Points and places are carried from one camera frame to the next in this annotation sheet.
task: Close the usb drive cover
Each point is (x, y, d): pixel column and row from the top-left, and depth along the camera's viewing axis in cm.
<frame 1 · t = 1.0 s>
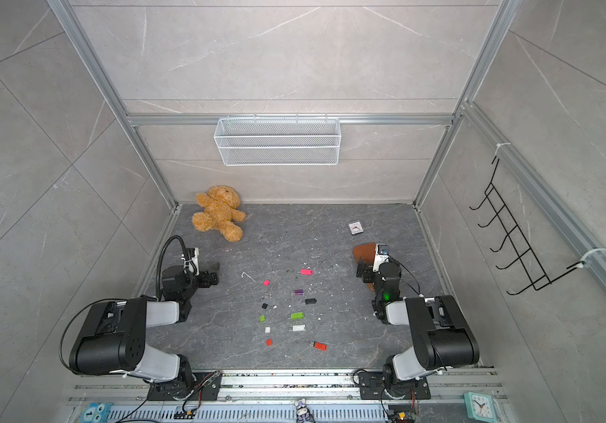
left hand: (207, 260, 94), fingers open
right hand: (377, 257, 93), fingers open
brown teddy bear: (219, 203, 111), point 9 cm above the table
small square pink-white packet: (356, 228, 111), point 2 cm above the table
pink usb drive: (306, 271, 100), on the table
pink usb cap: (266, 282, 97), on the table
purple usb drive: (299, 292, 95), on the table
black usb drive: (310, 300, 92), on the table
green usb drive: (297, 315, 90), on the table
white usb drive: (299, 328, 85), on the table
red usb drive: (321, 346, 83), on the table
black usb cap: (264, 306, 91), on the table
green usb cap: (262, 318, 88), on the table
white usb cap: (267, 330, 85), on the table
red usb cap: (269, 342, 84), on the table

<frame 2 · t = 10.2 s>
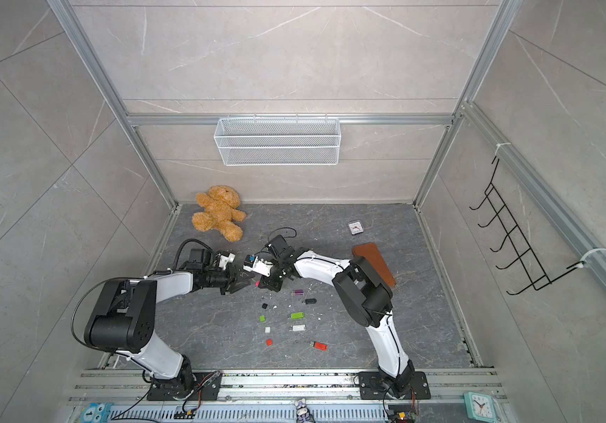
left hand: (254, 275, 90), fingers open
right hand: (264, 281, 92), fingers closed
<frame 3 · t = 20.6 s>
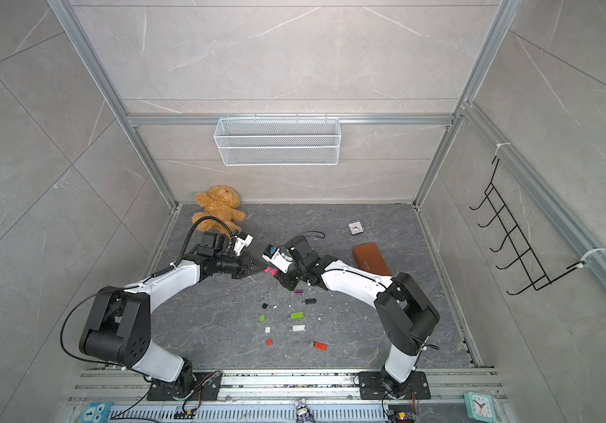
left hand: (268, 265, 85), fingers closed
right hand: (280, 271, 87), fingers closed
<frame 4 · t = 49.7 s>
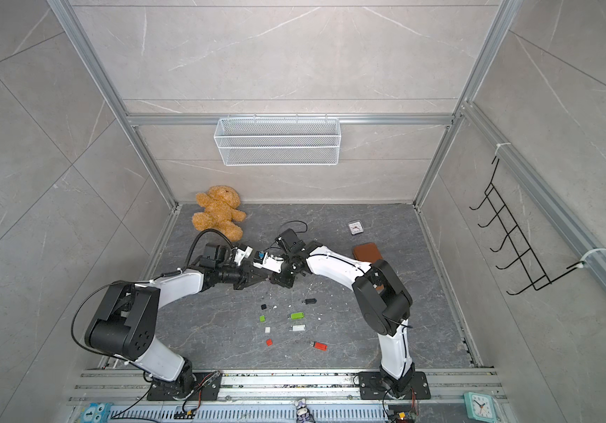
left hand: (270, 275, 87), fingers closed
right hand: (275, 275, 89), fingers closed
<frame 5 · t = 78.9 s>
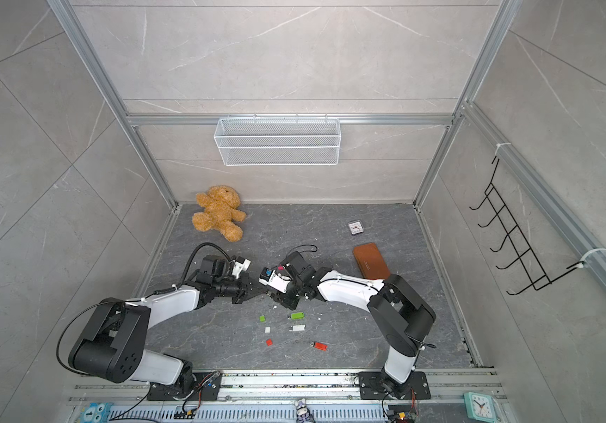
left hand: (269, 286, 85), fingers closed
right hand: (280, 294, 87), fingers closed
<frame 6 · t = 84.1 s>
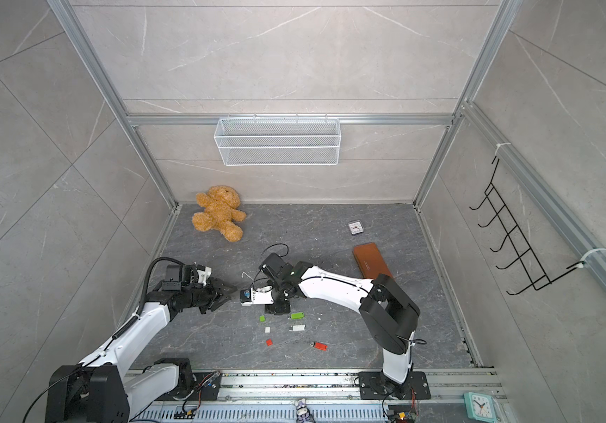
left hand: (236, 288, 84), fingers open
right hand: (270, 302, 84), fingers open
